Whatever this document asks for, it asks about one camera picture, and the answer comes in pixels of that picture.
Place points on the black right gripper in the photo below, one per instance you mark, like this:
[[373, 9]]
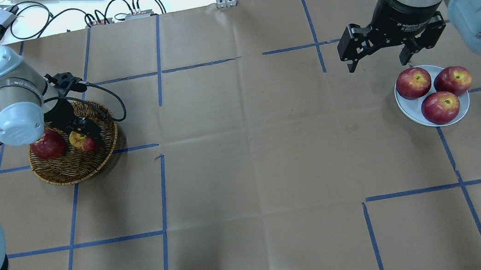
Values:
[[401, 17]]

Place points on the red apple on plate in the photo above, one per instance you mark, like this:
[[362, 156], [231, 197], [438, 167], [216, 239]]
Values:
[[455, 79], [413, 83], [441, 107]]

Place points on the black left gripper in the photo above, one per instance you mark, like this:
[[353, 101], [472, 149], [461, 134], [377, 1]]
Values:
[[60, 114]]

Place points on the dark red apple in basket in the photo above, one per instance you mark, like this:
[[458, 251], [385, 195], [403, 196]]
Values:
[[51, 145]]

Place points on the wicker basket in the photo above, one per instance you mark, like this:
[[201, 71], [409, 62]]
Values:
[[76, 165]]

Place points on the red yellow apple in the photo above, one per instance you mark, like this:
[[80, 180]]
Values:
[[83, 142]]

